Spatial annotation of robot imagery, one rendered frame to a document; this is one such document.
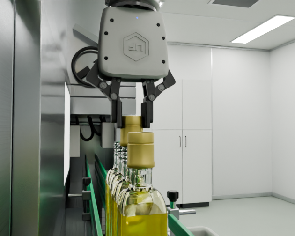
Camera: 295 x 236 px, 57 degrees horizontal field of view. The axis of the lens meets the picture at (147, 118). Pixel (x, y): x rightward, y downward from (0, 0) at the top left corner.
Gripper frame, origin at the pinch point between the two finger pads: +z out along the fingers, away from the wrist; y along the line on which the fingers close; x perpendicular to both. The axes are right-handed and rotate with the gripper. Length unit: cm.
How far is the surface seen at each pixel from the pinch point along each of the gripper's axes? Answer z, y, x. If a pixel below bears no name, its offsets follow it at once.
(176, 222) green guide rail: 22.2, 13.0, 16.3
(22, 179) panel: 7.9, -13.9, -5.6
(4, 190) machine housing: 8.4, -15.1, -8.6
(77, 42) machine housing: -43, -8, 109
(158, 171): 72, 118, 383
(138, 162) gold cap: 6.1, -0.6, -7.4
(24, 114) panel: 0.4, -13.8, -5.6
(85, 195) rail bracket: 23, -5, 48
